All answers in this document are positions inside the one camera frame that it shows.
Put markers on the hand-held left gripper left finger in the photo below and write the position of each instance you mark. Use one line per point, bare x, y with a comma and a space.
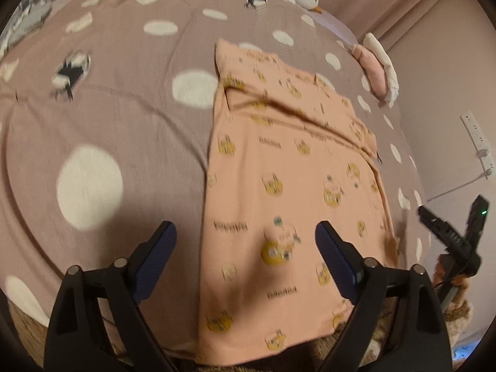
155, 263

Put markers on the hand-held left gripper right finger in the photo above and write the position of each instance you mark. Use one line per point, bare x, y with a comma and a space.
335, 263

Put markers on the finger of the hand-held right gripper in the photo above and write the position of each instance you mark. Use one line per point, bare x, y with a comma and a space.
436, 223

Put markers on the pink printed baby shirt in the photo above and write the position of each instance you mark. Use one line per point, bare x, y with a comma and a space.
286, 170

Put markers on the person's right hand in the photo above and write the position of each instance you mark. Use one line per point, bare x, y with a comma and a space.
440, 277

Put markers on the brown fluffy garment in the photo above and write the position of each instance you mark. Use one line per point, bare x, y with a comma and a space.
459, 317

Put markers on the white folded cloth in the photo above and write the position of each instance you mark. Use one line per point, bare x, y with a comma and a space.
385, 62

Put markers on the pink folded cloth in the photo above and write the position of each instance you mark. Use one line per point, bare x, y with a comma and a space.
370, 66

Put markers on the mauve polka dot blanket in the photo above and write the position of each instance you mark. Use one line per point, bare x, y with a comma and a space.
116, 97

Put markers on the grey crumpled cloth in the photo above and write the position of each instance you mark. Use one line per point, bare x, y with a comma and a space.
27, 23

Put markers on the white wall power strip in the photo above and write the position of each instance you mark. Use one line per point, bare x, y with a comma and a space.
478, 139

